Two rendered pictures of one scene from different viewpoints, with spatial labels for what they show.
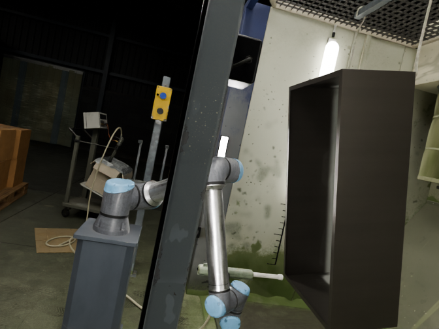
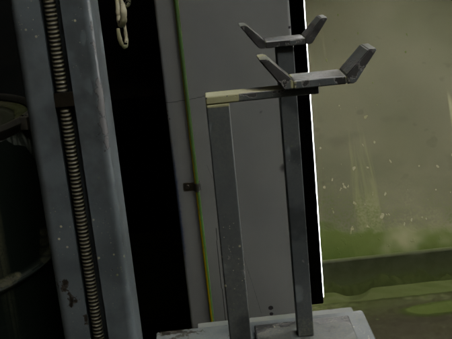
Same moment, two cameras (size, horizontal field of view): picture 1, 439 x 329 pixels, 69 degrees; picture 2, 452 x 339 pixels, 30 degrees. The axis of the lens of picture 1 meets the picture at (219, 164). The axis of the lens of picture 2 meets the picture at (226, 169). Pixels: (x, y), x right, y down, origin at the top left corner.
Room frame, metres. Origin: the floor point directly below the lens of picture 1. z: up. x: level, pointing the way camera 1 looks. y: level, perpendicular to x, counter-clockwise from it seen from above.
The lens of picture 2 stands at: (2.36, 1.19, 1.21)
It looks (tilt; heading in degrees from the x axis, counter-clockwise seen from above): 16 degrees down; 278
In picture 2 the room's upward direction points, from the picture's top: 6 degrees counter-clockwise
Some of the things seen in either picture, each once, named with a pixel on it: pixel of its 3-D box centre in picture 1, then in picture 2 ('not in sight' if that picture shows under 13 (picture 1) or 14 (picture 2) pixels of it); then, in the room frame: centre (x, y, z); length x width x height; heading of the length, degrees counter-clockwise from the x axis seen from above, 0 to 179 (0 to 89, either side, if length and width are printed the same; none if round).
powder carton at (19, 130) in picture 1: (11, 141); not in sight; (4.00, 2.63, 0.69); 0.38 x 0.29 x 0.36; 15
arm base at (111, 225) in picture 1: (113, 220); not in sight; (1.69, 0.50, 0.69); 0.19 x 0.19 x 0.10
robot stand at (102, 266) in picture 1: (100, 285); not in sight; (1.69, 0.50, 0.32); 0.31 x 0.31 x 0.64; 10
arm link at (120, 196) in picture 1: (119, 196); not in sight; (1.69, 0.49, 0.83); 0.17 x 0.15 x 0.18; 144
